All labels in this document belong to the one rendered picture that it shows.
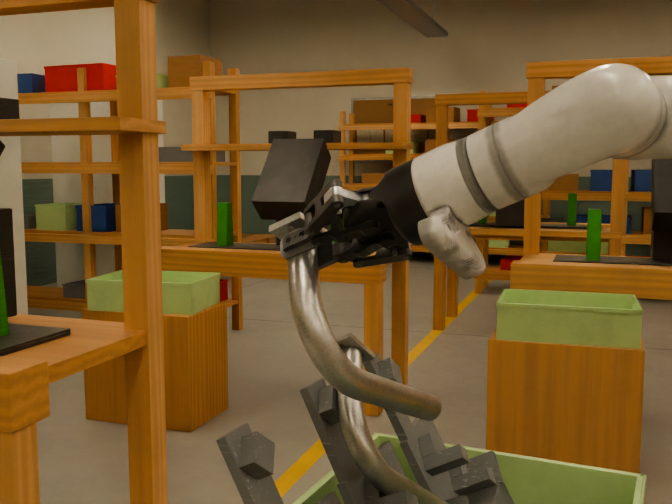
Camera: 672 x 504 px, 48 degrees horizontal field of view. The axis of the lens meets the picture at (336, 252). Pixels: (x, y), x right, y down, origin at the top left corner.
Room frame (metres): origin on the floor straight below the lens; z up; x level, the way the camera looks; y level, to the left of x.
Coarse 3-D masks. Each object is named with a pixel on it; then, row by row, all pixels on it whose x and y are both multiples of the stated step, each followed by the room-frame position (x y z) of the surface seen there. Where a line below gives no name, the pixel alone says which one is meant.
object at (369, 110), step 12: (420, 96) 11.63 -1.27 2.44; (432, 96) 11.57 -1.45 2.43; (360, 108) 11.94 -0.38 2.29; (372, 108) 11.88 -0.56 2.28; (384, 108) 11.81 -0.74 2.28; (420, 108) 11.63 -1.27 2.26; (360, 120) 11.94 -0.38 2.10; (372, 120) 11.88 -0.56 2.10; (384, 120) 11.81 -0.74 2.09; (360, 132) 11.94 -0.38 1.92; (372, 132) 11.88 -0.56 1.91; (384, 132) 11.81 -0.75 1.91; (420, 132) 11.63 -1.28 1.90; (432, 132) 11.57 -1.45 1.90; (420, 144) 11.63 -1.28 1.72
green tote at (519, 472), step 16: (400, 448) 1.18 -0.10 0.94; (400, 464) 1.18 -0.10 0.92; (512, 464) 1.11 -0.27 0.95; (528, 464) 1.10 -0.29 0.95; (544, 464) 1.09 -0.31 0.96; (560, 464) 1.08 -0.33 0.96; (576, 464) 1.08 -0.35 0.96; (320, 480) 1.02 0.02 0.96; (336, 480) 1.05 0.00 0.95; (416, 480) 1.17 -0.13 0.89; (512, 480) 1.11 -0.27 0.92; (528, 480) 1.10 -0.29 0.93; (544, 480) 1.09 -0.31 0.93; (560, 480) 1.08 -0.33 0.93; (576, 480) 1.07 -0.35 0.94; (592, 480) 1.06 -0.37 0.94; (608, 480) 1.05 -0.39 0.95; (624, 480) 1.04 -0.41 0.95; (640, 480) 1.02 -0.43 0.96; (304, 496) 0.97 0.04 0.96; (320, 496) 1.00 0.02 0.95; (512, 496) 1.11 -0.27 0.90; (528, 496) 1.10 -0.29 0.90; (544, 496) 1.09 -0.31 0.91; (560, 496) 1.08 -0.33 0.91; (576, 496) 1.07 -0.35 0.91; (592, 496) 1.06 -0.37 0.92; (608, 496) 1.05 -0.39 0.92; (624, 496) 1.04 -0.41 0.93; (640, 496) 0.97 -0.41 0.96
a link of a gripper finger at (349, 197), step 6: (336, 186) 0.68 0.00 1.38; (330, 192) 0.67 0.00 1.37; (336, 192) 0.67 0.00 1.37; (342, 192) 0.68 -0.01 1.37; (348, 192) 0.68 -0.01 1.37; (354, 192) 0.68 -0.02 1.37; (324, 198) 0.68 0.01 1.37; (348, 198) 0.68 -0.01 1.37; (354, 198) 0.68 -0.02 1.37; (360, 198) 0.68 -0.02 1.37; (366, 198) 0.68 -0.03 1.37; (348, 204) 0.68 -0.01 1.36; (354, 204) 0.68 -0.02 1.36
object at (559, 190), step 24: (480, 120) 8.27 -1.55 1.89; (552, 192) 8.03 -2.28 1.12; (576, 192) 7.95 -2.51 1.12; (600, 192) 7.87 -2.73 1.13; (624, 192) 7.79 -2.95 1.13; (648, 192) 7.72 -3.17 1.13; (576, 216) 7.99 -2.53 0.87; (624, 216) 7.78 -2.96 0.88; (648, 216) 7.78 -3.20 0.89; (480, 240) 8.26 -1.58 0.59; (624, 240) 7.74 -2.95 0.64; (648, 240) 7.67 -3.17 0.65; (504, 264) 8.24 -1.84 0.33; (480, 288) 8.26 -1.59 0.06
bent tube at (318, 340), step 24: (288, 264) 0.74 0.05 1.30; (312, 264) 0.73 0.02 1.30; (312, 288) 0.71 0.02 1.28; (312, 312) 0.70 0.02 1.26; (312, 336) 0.70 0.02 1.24; (312, 360) 0.70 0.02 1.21; (336, 360) 0.70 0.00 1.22; (336, 384) 0.71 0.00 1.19; (360, 384) 0.72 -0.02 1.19; (384, 384) 0.75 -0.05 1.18; (408, 408) 0.79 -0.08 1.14; (432, 408) 0.82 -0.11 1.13
